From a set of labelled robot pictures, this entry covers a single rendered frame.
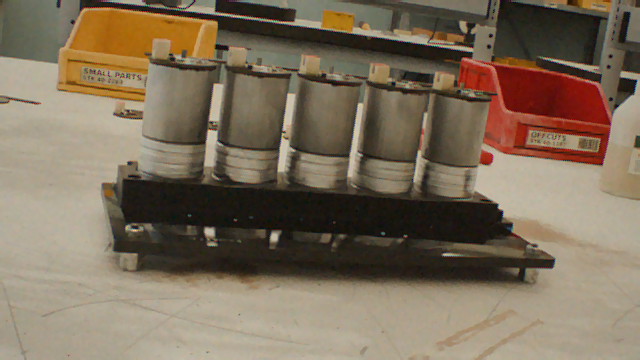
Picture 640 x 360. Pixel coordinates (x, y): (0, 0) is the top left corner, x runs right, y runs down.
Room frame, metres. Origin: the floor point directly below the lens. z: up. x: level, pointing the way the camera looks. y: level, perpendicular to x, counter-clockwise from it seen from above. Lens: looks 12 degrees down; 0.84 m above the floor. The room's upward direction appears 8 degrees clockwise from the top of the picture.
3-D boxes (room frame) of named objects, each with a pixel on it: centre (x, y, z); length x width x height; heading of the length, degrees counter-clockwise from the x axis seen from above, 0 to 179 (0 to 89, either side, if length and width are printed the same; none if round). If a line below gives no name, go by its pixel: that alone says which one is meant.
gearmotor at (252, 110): (0.31, 0.03, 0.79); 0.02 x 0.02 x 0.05
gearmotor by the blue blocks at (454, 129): (0.33, -0.05, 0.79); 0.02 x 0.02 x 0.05
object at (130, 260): (0.30, 0.00, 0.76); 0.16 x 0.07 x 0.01; 110
